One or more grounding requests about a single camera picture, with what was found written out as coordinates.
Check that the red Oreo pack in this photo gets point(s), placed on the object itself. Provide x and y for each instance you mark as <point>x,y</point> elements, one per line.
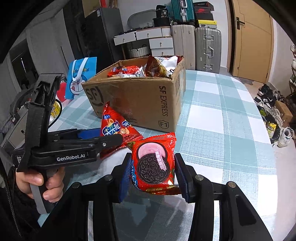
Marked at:
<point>153,165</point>

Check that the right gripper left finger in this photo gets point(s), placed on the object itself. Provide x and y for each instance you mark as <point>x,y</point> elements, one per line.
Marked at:
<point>124,180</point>

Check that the wooden door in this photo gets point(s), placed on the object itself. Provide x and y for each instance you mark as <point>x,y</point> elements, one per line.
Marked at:
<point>251,41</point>

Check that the red chips snack bag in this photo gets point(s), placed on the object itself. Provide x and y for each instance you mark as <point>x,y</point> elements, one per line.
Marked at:
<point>114,123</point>

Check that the beige suitcase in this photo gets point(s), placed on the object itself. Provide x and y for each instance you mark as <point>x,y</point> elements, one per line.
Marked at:
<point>184,44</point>

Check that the silver suitcase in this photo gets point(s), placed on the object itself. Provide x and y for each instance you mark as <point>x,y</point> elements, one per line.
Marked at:
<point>208,49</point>

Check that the black refrigerator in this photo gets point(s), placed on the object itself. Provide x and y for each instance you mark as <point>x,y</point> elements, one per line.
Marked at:
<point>93,36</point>

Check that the person's left hand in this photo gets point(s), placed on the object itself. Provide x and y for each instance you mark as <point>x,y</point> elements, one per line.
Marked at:
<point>54,185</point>

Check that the yellow snack box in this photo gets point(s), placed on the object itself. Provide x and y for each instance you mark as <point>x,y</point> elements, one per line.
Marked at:
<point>56,110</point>

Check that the white drawer desk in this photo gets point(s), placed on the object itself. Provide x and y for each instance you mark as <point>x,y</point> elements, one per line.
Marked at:
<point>159,40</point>

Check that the checkered blue tablecloth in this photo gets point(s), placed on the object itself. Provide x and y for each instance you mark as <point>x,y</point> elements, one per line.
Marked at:
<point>220,133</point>

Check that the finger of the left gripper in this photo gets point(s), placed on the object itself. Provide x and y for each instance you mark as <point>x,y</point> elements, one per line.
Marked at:
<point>87,133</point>
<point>97,144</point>

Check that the SF cardboard box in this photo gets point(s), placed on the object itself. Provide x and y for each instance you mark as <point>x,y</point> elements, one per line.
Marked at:
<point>148,102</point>

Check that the blue Doraemon tote bag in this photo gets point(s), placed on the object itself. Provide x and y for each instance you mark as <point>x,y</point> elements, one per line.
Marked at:
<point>79,72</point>

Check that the white snack bag in box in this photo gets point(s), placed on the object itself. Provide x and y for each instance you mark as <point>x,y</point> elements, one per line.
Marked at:
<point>165,66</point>

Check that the stacked shoe boxes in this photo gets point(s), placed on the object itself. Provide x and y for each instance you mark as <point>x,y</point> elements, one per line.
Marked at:
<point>204,16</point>

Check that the small cardboard box on floor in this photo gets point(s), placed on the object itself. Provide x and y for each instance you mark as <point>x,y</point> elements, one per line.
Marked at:
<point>286,115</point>

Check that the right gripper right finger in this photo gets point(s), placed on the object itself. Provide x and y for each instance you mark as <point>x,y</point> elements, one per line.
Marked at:
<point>184,174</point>

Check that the woven laundry basket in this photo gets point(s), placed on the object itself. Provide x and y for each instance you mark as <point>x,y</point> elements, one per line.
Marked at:
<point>139,52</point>

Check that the teal suitcase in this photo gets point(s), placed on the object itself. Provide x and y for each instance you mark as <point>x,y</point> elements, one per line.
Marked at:
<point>183,10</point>

